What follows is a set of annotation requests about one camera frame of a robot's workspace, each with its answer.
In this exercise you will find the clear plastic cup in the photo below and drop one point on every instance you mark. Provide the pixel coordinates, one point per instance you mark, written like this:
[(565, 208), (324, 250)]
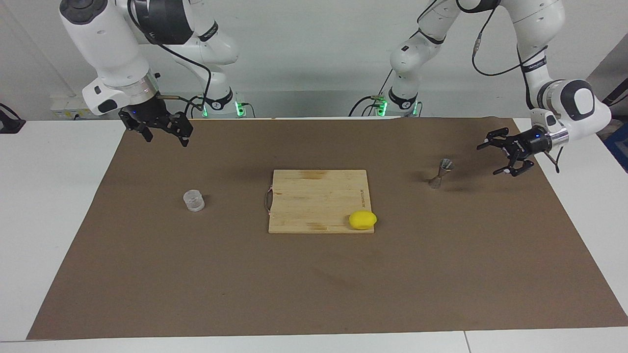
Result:
[(194, 201)]

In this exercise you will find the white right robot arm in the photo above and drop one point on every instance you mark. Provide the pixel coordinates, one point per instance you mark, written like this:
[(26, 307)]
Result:
[(108, 44)]

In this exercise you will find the yellow lemon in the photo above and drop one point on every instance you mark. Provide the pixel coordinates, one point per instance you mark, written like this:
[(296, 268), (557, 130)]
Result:
[(363, 220)]

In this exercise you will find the wooden cutting board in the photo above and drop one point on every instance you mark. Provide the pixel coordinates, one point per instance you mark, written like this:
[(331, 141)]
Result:
[(314, 201)]

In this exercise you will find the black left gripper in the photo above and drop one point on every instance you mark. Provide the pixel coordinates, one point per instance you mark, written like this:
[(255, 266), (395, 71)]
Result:
[(532, 141)]

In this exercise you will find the black clamp object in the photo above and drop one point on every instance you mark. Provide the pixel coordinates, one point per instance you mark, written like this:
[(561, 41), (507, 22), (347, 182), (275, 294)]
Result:
[(10, 125)]

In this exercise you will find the blue crate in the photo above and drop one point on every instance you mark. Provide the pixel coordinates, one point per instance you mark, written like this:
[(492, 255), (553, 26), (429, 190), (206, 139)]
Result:
[(619, 147)]

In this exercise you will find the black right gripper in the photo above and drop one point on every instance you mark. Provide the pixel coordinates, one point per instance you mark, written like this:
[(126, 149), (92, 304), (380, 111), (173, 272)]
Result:
[(144, 115)]

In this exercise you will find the black stand leg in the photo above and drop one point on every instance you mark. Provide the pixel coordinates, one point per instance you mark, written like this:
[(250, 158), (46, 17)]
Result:
[(619, 94)]

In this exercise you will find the brown table mat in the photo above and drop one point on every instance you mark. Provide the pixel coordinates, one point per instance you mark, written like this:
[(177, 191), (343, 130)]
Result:
[(314, 284)]

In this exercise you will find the steel double jigger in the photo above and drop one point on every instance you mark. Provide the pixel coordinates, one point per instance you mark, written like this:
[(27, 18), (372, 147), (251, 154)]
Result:
[(440, 174)]

